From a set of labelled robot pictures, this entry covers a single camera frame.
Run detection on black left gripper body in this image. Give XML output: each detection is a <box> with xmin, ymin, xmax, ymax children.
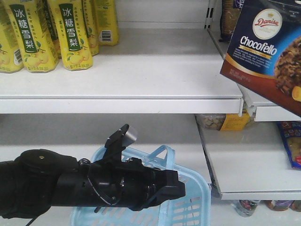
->
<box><xmin>88</xmin><ymin>158</ymin><xmax>186</xmax><ymax>211</ymax></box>

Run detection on light blue plastic basket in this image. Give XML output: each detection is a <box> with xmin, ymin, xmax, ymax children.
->
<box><xmin>70</xmin><ymin>145</ymin><xmax>211</xmax><ymax>226</ymax></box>

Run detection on Chocofello cookie box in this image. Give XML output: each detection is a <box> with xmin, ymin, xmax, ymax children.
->
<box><xmin>220</xmin><ymin>0</ymin><xmax>301</xmax><ymax>116</ymax></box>

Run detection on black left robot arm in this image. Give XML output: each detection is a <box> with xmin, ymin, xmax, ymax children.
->
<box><xmin>0</xmin><ymin>149</ymin><xmax>186</xmax><ymax>218</ymax></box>

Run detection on white supermarket shelving unit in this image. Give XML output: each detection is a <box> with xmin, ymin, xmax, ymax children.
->
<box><xmin>0</xmin><ymin>0</ymin><xmax>301</xmax><ymax>200</ymax></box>

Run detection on clear cookie tub yellow label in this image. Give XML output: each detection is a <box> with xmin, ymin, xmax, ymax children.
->
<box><xmin>195</xmin><ymin>110</ymin><xmax>254</xmax><ymax>131</ymax></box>

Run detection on yellow pear drink bottle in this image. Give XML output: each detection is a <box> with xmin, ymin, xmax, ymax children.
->
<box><xmin>94</xmin><ymin>0</ymin><xmax>119</xmax><ymax>46</ymax></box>
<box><xmin>47</xmin><ymin>0</ymin><xmax>93</xmax><ymax>71</ymax></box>
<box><xmin>0</xmin><ymin>1</ymin><xmax>24</xmax><ymax>73</ymax></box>
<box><xmin>2</xmin><ymin>0</ymin><xmax>59</xmax><ymax>73</ymax></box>

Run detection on yellow pear drink bottle left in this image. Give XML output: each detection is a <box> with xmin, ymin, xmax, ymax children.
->
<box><xmin>0</xmin><ymin>1</ymin><xmax>24</xmax><ymax>73</ymax></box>

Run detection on blue chip cookie bag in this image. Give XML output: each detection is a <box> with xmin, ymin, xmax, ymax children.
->
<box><xmin>277</xmin><ymin>121</ymin><xmax>301</xmax><ymax>170</ymax></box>

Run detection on yellow pear drink bottle back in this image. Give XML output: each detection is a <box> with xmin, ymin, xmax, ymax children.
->
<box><xmin>94</xmin><ymin>0</ymin><xmax>119</xmax><ymax>46</ymax></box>

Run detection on yellow pear drink bottle front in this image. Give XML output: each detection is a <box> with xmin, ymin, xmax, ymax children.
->
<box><xmin>47</xmin><ymin>0</ymin><xmax>93</xmax><ymax>71</ymax></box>

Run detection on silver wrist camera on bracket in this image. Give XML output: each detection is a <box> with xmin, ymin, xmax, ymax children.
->
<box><xmin>103</xmin><ymin>124</ymin><xmax>138</xmax><ymax>161</ymax></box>

